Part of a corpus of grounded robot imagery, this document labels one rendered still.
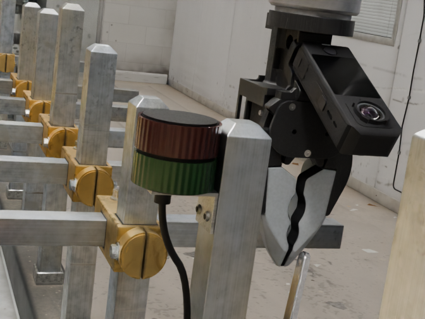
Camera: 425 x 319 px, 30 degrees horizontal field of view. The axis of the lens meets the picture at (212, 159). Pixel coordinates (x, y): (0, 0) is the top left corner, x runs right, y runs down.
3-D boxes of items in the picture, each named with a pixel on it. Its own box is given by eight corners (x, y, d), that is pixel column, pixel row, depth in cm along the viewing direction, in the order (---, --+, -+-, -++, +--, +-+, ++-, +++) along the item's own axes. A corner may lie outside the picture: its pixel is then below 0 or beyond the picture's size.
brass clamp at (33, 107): (48, 116, 162) (50, 92, 161) (58, 130, 150) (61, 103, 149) (17, 114, 160) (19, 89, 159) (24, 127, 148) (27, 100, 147)
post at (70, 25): (55, 284, 137) (81, 4, 127) (58, 292, 134) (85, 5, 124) (35, 284, 136) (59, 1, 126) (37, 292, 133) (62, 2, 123)
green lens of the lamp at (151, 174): (198, 174, 61) (202, 145, 60) (226, 196, 55) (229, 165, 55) (122, 170, 59) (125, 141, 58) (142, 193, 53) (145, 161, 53)
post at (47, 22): (35, 248, 161) (56, 9, 151) (38, 254, 157) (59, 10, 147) (18, 248, 159) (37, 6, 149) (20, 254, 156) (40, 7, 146)
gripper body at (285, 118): (304, 147, 74) (324, 16, 71) (350, 170, 66) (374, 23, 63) (227, 142, 71) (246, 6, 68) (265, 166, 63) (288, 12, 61)
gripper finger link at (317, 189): (290, 247, 74) (305, 150, 72) (319, 270, 68) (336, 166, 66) (260, 246, 73) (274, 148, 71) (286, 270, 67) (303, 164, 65)
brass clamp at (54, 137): (68, 143, 140) (71, 114, 138) (82, 161, 127) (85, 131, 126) (32, 141, 137) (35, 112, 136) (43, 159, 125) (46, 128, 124)
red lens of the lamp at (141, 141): (202, 142, 60) (206, 113, 60) (230, 161, 55) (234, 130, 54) (125, 137, 58) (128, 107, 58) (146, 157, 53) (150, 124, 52)
